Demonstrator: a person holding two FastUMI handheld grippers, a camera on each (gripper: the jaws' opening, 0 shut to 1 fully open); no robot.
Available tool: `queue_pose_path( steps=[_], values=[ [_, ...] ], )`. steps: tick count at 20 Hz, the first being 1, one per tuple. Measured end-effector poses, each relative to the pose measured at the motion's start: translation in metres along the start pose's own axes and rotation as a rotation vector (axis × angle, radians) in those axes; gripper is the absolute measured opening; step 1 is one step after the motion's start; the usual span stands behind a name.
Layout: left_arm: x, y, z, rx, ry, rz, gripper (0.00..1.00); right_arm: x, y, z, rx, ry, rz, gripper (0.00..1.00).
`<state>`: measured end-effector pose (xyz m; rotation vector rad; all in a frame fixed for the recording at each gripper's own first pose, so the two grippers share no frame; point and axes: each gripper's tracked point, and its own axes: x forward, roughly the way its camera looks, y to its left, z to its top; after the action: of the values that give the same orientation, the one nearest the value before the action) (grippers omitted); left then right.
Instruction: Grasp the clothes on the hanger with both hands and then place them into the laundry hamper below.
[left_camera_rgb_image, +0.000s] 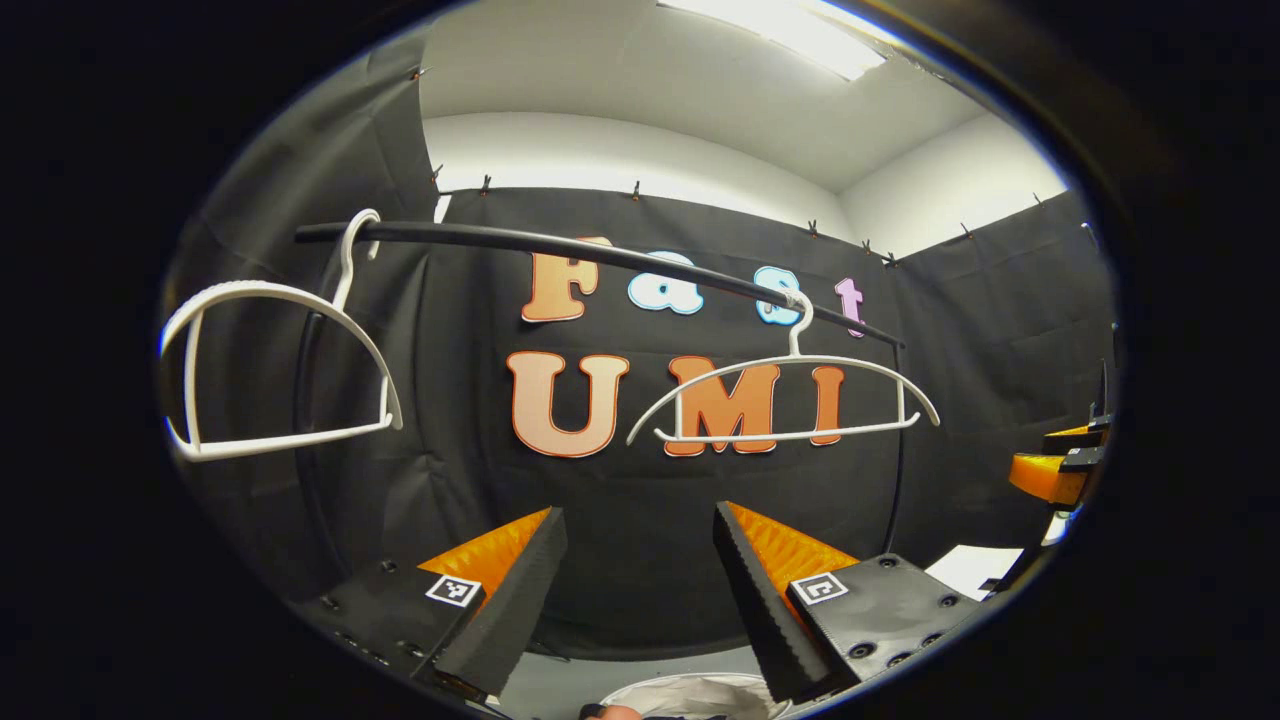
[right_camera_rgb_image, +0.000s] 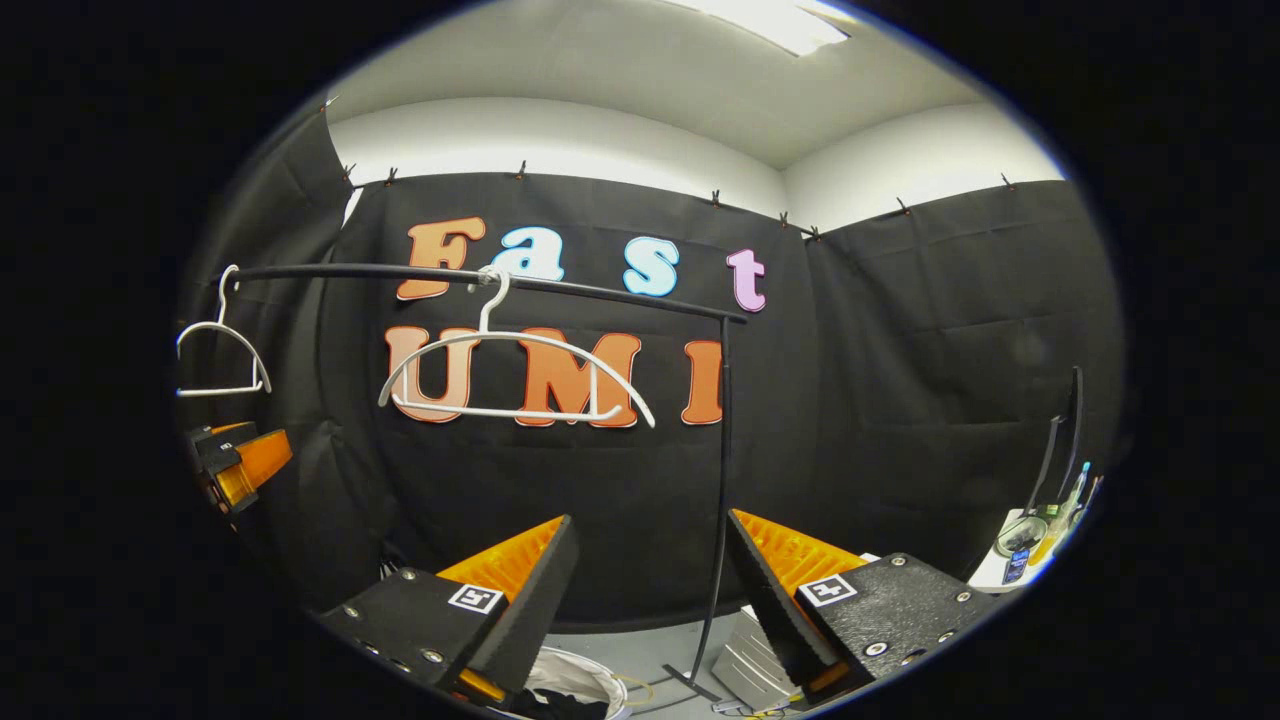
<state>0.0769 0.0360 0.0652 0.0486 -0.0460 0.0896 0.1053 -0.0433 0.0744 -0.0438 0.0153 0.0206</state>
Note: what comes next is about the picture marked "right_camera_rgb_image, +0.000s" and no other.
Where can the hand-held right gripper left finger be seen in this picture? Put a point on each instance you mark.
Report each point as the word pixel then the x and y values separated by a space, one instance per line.
pixel 520 610

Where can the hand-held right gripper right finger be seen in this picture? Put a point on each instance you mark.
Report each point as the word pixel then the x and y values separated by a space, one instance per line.
pixel 770 610

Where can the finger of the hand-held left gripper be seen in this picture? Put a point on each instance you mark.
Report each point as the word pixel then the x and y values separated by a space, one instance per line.
pixel 250 465
pixel 220 438

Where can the white laundry hamper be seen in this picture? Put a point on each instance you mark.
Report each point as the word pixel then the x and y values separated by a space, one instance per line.
pixel 585 672

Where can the black knit jacket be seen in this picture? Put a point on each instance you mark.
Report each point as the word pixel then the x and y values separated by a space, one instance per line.
pixel 560 706

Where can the white clothes hanger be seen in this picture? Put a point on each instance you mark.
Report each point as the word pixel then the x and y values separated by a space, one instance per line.
pixel 510 336
pixel 220 326

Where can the black clothes rack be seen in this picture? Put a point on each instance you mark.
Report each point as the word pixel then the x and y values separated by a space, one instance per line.
pixel 350 270

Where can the white side table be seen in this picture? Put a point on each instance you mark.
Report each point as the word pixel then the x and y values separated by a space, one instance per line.
pixel 990 572

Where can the small blue device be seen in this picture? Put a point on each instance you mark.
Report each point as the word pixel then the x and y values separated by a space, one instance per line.
pixel 1016 566

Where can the round glass bowl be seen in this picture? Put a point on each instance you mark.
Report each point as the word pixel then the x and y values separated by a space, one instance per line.
pixel 1020 535

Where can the black backdrop cloth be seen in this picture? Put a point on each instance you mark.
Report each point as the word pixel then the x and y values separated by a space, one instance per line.
pixel 900 380

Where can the orange drink bottle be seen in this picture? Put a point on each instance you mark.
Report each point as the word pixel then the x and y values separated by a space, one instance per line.
pixel 1046 540

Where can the clear bottle blue cap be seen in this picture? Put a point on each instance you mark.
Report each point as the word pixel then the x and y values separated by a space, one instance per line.
pixel 1078 490

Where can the black monitor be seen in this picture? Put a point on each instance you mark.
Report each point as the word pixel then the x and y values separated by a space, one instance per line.
pixel 1070 430

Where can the row of backdrop clips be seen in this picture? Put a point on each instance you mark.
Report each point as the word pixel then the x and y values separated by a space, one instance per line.
pixel 521 169

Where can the ceiling light panel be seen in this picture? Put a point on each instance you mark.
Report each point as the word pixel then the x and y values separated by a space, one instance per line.
pixel 770 20

